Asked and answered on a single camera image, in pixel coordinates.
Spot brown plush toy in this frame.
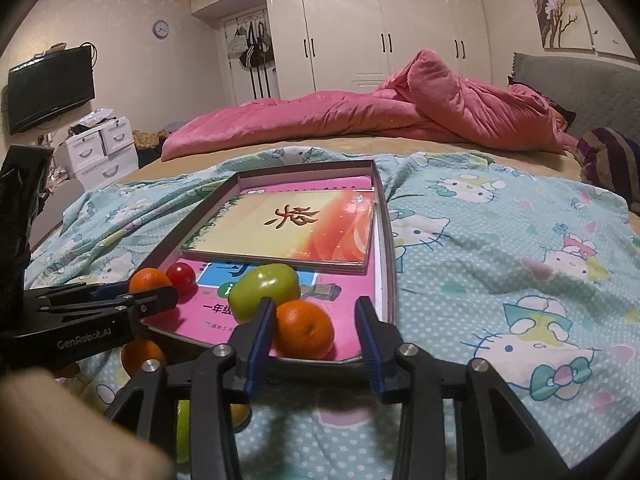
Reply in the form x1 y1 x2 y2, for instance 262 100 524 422
132 130 170 150

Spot white wardrobe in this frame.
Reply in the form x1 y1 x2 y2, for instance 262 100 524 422
189 0 501 107

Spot grey quilted headboard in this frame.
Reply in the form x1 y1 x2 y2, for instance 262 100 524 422
512 52 640 137

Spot crumpled plastic bag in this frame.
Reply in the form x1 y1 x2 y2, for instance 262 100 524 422
74 107 128 131

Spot grey cardboard box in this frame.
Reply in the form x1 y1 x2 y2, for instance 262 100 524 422
135 159 402 367

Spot white door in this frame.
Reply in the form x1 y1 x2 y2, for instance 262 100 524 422
222 12 282 106

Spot light green apple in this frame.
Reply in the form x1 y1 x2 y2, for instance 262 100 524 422
229 263 302 323

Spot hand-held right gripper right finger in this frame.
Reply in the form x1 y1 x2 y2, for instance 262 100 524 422
354 296 571 480

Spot white drawer cabinet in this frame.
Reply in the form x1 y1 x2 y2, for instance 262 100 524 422
65 116 140 187

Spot pink quilt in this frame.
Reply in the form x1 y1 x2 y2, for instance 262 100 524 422
161 49 582 163

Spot striped pillow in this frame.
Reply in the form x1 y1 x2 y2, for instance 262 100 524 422
575 127 640 207

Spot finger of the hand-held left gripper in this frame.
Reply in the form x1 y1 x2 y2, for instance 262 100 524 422
29 281 133 307
44 286 180 322

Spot yellow orange book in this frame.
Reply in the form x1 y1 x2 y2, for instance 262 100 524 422
177 190 377 275

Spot large orange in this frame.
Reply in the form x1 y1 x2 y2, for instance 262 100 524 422
273 300 335 360

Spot small green apple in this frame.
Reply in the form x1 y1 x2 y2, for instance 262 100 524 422
174 400 194 464

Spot small red tomato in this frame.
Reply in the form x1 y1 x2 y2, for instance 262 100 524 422
165 262 197 297

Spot floral wall painting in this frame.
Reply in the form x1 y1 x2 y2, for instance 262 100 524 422
520 0 640 63

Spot black television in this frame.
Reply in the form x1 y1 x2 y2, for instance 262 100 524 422
7 46 96 136

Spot cat print blanket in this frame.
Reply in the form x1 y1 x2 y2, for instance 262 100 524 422
25 145 640 480

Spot black hanging bags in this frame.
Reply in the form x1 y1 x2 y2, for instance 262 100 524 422
238 20 277 101

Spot small orange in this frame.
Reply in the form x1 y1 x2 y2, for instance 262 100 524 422
121 338 169 378
128 267 174 301

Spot beige bed sheet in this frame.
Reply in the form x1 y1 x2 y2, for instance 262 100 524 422
120 129 583 188

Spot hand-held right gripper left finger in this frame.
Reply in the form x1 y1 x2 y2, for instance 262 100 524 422
104 297 277 480

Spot person's left forearm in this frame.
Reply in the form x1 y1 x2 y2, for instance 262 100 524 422
0 372 177 480

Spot pink workbook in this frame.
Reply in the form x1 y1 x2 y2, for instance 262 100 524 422
165 174 383 362

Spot dark patterned pillow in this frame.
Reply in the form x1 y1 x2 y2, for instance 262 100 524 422
507 76 577 128

